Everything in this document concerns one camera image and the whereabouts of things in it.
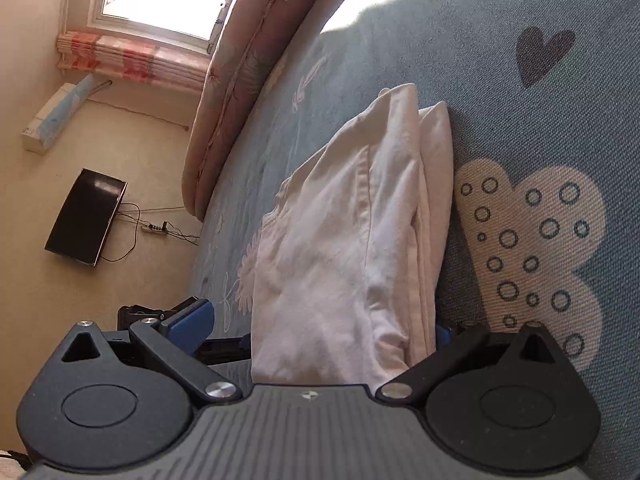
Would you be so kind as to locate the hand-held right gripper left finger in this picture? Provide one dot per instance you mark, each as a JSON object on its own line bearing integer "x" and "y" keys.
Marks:
{"x": 192, "y": 327}

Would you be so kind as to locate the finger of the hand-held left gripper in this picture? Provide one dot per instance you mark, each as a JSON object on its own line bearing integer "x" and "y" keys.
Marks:
{"x": 132, "y": 316}
{"x": 225, "y": 350}

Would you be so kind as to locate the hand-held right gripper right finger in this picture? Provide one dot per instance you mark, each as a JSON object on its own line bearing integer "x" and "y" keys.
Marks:
{"x": 450, "y": 355}

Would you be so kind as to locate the white shirt with hand print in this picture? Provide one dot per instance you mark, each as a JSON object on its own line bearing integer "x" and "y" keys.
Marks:
{"x": 340, "y": 250}

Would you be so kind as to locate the white power strip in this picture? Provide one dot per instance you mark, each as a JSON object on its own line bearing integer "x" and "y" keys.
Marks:
{"x": 154, "y": 227}

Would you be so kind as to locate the black flat screen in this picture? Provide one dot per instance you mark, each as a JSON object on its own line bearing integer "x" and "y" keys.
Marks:
{"x": 85, "y": 217}

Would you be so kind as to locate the white air conditioner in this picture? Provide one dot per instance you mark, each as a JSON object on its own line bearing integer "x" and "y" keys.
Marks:
{"x": 57, "y": 115}

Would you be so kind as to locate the pink floral quilt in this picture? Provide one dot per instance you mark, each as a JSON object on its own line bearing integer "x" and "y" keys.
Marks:
{"x": 240, "y": 85}

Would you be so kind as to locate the pink patterned curtain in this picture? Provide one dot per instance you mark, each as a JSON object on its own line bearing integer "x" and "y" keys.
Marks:
{"x": 135, "y": 62}

